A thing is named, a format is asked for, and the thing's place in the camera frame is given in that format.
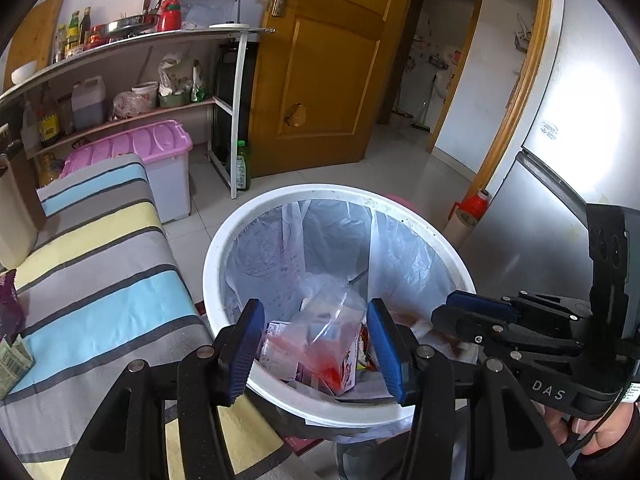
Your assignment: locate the white plastic bucket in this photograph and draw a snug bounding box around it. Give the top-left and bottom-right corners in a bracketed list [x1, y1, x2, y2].
[131, 81, 160, 111]

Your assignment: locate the yellow label oil bottle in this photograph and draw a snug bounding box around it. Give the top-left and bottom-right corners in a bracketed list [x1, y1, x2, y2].
[37, 90, 62, 148]

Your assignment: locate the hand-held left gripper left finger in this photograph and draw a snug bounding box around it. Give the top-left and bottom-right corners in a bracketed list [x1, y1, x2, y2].
[60, 298, 266, 480]

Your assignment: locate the purple snack wrapper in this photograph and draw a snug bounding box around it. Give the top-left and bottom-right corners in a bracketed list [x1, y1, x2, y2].
[0, 269, 26, 343]

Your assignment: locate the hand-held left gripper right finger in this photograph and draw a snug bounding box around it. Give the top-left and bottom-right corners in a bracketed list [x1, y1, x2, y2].
[366, 298, 576, 480]

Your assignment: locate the printed plastic bag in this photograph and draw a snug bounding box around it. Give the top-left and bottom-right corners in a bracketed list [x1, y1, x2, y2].
[157, 52, 208, 106]

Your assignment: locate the green sauce bottle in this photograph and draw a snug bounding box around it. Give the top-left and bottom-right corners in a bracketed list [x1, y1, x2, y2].
[67, 10, 82, 53]

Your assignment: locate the red plastic container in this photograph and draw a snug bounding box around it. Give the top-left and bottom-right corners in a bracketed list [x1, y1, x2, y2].
[156, 0, 182, 32]

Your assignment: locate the pink lid storage box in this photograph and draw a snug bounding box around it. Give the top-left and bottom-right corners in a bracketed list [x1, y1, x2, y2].
[60, 119, 194, 224]

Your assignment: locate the red-topped bottle by fridge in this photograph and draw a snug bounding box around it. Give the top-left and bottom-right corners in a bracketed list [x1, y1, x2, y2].
[442, 208, 478, 251]

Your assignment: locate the clear bin liner bag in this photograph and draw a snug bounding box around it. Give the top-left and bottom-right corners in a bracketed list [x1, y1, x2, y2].
[222, 199, 453, 411]

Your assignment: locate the wooden door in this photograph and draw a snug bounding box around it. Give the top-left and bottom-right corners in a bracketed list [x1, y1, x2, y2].
[248, 0, 418, 178]

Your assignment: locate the green glass bottle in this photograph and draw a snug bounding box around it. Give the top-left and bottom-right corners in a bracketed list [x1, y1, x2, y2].
[231, 140, 252, 192]

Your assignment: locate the white ceramic bowl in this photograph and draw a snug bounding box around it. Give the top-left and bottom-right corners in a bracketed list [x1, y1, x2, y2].
[11, 60, 40, 86]

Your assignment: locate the person's right hand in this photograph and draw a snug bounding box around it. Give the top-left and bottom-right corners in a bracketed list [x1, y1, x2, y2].
[542, 395, 640, 457]

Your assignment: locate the wooden cutting board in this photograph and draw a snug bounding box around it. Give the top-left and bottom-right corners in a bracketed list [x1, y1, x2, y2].
[5, 0, 67, 81]

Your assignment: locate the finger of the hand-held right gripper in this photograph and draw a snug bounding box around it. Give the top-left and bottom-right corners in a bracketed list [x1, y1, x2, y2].
[431, 305, 586, 357]
[446, 290, 593, 322]

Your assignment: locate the clear plastic storage container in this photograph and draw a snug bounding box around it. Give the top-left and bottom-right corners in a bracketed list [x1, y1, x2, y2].
[179, 0, 240, 28]

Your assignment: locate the cream brown tumbler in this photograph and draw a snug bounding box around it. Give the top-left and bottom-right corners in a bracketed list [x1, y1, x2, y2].
[0, 155, 40, 271]

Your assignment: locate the steel pan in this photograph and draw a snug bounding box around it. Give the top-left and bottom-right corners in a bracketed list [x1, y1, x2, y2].
[102, 14, 160, 36]

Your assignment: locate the clear plastic bag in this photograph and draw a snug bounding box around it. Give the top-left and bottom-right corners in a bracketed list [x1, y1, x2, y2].
[260, 280, 371, 396]

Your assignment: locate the plastic jug dark liquid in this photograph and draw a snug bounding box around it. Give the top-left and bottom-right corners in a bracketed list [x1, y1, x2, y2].
[70, 76, 108, 131]

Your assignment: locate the silver refrigerator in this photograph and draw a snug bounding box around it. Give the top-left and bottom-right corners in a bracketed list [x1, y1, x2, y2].
[457, 0, 640, 281]

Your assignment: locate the white trash bin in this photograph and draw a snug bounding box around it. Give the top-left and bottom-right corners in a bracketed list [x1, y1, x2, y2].
[202, 183, 477, 428]

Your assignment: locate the grey green wrapper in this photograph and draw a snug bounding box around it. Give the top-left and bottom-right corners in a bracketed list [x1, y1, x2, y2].
[0, 335, 35, 401]

